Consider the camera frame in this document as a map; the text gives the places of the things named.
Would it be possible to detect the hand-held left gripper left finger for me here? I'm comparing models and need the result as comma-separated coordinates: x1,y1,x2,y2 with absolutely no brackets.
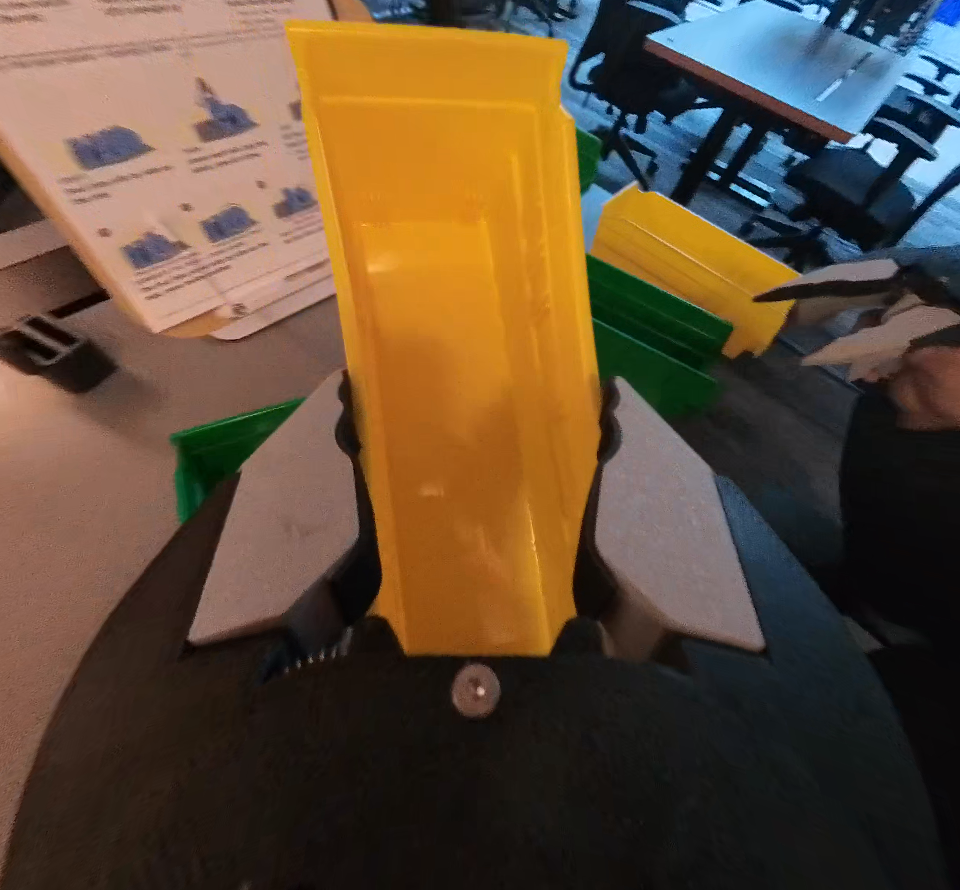
187,371,384,647

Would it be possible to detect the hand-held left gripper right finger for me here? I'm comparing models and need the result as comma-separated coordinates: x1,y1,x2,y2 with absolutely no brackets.
573,377,768,662

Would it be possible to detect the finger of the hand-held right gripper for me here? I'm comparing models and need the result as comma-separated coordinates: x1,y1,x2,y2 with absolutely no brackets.
752,258,912,308
798,303,960,385

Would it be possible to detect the person's right forearm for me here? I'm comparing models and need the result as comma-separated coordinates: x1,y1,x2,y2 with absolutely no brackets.
838,391,960,651

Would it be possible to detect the person's right hand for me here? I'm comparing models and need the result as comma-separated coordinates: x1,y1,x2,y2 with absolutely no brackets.
885,344,960,432

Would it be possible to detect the large yellow plastic bin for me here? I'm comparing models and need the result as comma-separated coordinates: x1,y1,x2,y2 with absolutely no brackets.
591,183,800,360

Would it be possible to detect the grey office table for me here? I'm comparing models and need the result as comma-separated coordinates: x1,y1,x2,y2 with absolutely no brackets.
643,0,916,209

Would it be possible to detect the black device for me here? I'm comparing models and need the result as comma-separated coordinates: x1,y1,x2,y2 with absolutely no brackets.
0,312,119,396

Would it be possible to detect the large green plastic bin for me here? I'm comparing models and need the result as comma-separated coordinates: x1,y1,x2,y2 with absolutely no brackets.
576,126,603,195

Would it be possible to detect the white instruction sheet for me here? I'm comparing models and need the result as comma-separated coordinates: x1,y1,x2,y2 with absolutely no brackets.
0,0,339,336

